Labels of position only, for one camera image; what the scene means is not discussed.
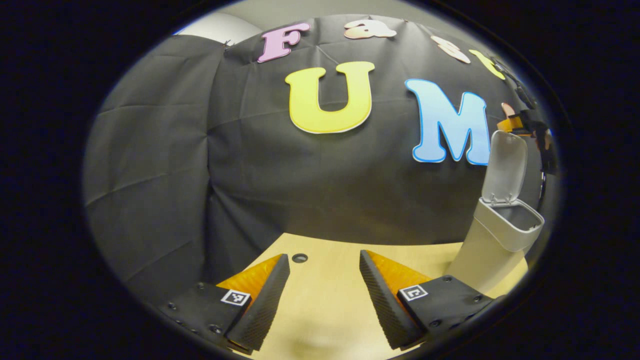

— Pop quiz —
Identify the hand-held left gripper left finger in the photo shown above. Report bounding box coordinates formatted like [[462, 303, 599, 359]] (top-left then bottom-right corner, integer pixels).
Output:
[[159, 254, 291, 354]]

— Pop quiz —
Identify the black backdrop cloth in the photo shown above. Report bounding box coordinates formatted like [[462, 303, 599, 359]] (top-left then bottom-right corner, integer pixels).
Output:
[[82, 14, 561, 301]]

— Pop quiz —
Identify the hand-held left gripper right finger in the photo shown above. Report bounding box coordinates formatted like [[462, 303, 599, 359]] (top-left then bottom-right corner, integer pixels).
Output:
[[359, 250, 506, 351]]

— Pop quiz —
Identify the light wooden desktop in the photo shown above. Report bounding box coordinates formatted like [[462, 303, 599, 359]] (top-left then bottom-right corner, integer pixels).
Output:
[[240, 232, 529, 360]]

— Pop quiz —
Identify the white desktop garbage bin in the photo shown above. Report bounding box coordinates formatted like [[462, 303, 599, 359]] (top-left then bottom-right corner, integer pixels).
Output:
[[446, 130, 545, 295]]

